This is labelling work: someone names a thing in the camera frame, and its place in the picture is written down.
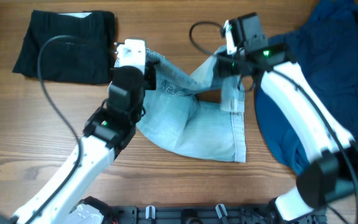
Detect light blue denim shorts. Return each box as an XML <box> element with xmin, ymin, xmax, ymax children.
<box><xmin>137</xmin><ymin>50</ymin><xmax>246</xmax><ymax>162</ymax></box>

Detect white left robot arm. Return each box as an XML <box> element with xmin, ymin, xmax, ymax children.
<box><xmin>0</xmin><ymin>60</ymin><xmax>158</xmax><ymax>224</ymax></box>

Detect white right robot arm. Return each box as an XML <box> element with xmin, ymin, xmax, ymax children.
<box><xmin>220</xmin><ymin>13</ymin><xmax>358</xmax><ymax>223</ymax></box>

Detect folded black garment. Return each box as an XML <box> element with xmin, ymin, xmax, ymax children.
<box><xmin>12</xmin><ymin>11</ymin><xmax>115</xmax><ymax>85</ymax></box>

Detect dark blue garment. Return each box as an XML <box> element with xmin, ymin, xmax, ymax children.
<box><xmin>254</xmin><ymin>0</ymin><xmax>358</xmax><ymax>175</ymax></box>

